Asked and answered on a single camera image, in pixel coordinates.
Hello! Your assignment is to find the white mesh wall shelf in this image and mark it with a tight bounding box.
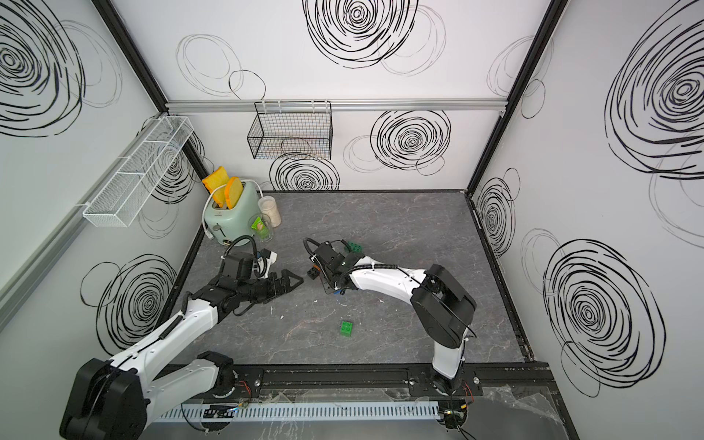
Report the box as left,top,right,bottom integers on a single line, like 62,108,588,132
82,115,194,227

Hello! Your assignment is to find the white toaster power cable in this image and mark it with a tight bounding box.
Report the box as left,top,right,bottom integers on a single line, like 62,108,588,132
201,178,265,240

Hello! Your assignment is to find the green snack packet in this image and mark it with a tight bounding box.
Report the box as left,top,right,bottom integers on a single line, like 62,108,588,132
250,216,269,237

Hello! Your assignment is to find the white slotted cable duct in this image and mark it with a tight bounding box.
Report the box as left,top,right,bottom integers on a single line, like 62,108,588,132
157,401,441,425

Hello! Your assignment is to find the clear drinking glass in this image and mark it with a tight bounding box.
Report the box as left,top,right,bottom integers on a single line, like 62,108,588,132
250,214,274,243

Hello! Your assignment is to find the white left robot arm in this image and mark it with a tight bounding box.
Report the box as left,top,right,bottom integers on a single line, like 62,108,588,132
60,251,304,439

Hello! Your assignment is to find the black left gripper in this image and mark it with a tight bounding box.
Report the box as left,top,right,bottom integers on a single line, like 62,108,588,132
239,268,304,303

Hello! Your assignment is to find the right toy bread slice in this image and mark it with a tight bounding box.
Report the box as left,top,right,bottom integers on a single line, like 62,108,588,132
224,177,244,209

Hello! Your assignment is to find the left toy bread slice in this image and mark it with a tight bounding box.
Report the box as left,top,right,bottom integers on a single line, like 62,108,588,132
202,166,230,208

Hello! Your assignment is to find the mint green toaster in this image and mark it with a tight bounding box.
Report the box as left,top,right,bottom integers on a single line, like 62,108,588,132
202,179,262,246

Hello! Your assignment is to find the toy bread slice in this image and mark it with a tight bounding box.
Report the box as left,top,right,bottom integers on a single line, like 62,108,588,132
202,166,230,208
224,177,244,209

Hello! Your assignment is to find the dark green far lego brick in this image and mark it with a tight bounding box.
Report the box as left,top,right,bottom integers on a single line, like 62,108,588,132
346,242,363,254

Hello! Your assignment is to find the bright green near lego brick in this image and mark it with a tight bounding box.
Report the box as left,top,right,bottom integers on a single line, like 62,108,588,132
340,321,354,337

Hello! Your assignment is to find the black small lego brick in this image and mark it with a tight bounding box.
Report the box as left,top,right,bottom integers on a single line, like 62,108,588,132
307,267,320,280

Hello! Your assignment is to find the black wire basket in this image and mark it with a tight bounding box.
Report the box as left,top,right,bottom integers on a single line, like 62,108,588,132
247,100,334,160

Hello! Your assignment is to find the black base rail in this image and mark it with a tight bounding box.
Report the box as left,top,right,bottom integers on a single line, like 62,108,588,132
196,362,558,402

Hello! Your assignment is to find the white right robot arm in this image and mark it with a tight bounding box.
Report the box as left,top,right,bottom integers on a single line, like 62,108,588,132
304,238,478,381

